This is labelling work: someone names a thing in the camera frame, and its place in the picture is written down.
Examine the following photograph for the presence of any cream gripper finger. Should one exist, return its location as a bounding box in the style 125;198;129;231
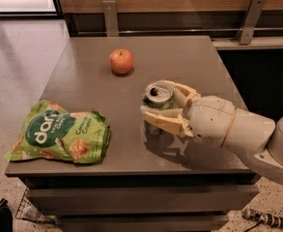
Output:
140;105;194;137
158;79;201;108

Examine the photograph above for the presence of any lower grey drawer front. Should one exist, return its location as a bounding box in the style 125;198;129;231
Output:
57;215;228;232

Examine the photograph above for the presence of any right metal bracket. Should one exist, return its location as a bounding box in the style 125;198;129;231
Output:
236;0;267;45

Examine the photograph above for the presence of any left metal bracket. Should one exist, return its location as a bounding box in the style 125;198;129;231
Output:
102;0;119;37

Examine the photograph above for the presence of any black white power strip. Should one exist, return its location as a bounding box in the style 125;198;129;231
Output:
241;208;283;230

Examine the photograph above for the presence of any red apple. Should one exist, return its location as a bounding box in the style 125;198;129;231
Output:
109;48;133;74

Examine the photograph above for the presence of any metal rail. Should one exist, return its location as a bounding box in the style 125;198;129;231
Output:
77;26;283;37

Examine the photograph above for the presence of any green rice chip bag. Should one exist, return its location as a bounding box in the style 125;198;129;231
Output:
5;100;111;164

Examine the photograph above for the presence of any grey drawer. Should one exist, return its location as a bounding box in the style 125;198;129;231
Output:
27;185;258;217
57;215;228;232

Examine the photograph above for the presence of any metal bracket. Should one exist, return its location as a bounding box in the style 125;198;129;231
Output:
102;0;119;37
236;0;267;45

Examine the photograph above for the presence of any wire basket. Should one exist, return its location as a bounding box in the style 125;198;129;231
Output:
14;188;56;224

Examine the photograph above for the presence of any green soda can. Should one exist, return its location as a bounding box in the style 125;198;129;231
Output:
142;81;177;136

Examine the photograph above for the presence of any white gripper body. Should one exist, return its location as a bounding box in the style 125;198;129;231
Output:
187;96;236;147

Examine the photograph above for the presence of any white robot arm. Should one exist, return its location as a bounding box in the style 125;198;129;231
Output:
140;80;283;185

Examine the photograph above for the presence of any black bag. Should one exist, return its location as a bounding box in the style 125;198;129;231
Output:
0;198;13;232

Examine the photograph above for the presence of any upper grey drawer front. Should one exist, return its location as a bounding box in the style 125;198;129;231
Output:
27;185;258;217

